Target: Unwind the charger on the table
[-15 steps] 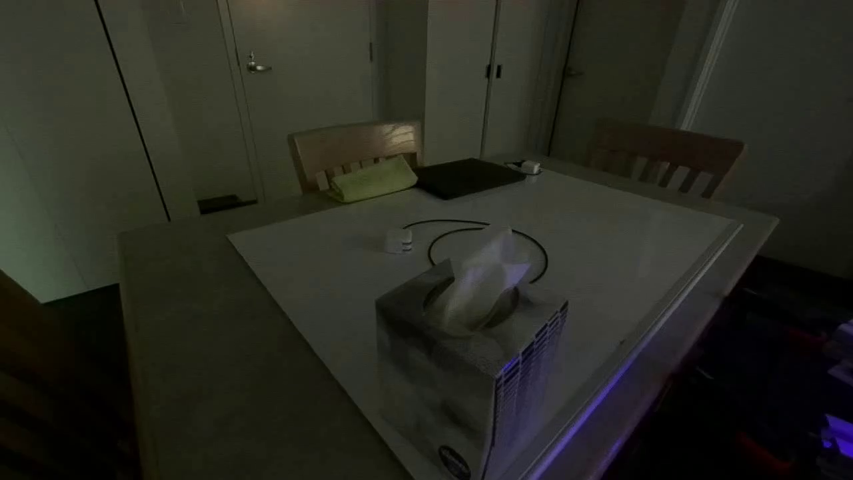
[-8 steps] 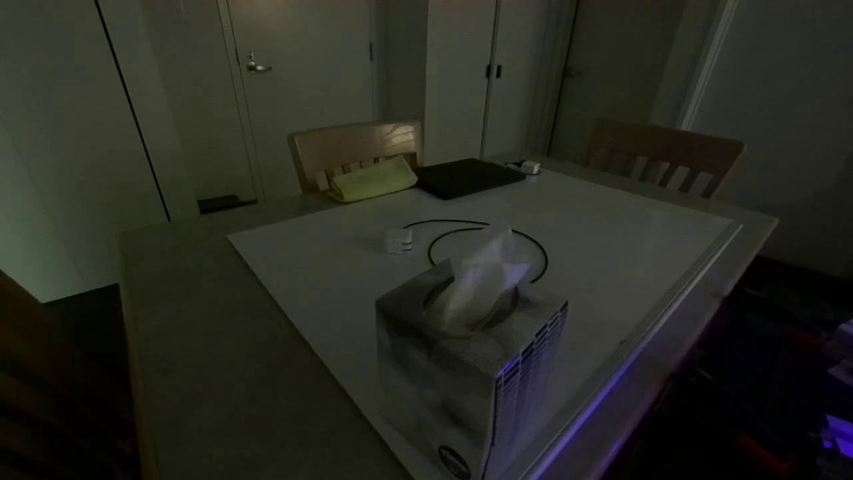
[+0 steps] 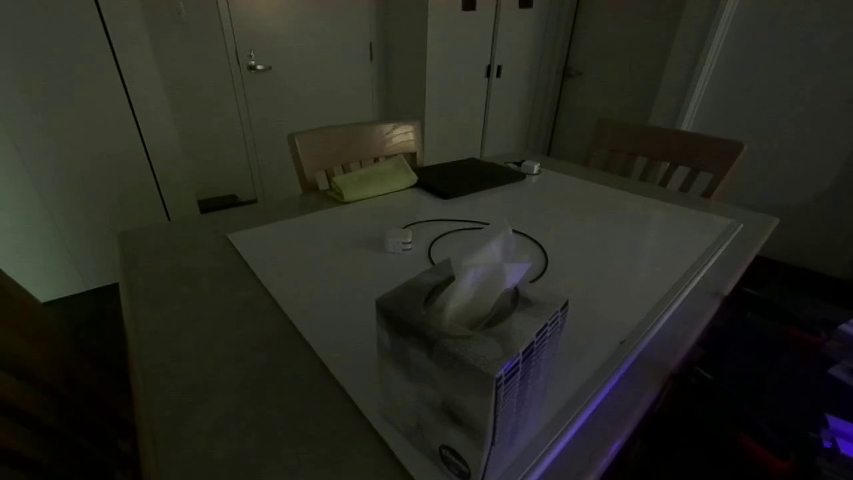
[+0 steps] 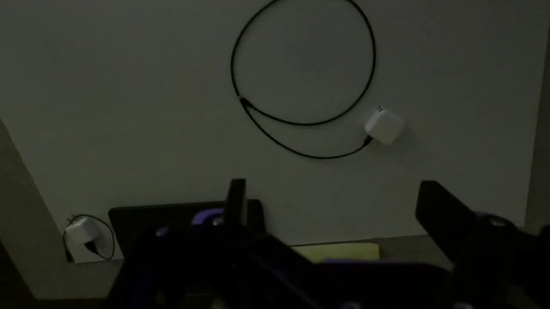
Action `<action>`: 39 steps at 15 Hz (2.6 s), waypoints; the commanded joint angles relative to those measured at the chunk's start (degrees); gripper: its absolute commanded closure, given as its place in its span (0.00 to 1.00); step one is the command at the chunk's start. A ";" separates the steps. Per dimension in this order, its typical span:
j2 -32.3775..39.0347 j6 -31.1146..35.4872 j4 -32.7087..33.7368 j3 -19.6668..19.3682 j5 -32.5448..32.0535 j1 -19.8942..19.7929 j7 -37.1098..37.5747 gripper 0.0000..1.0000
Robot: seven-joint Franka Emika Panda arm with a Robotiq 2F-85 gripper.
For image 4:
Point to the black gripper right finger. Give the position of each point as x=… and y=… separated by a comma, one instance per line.
x=448, y=217

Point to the small white wall charger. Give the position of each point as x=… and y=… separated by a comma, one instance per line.
x=82, y=234

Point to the white charger adapter block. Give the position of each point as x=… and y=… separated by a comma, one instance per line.
x=384, y=126

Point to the yellow sticky notepad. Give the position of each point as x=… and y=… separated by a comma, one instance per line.
x=338, y=251

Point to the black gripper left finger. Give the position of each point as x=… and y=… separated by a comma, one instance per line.
x=235, y=200

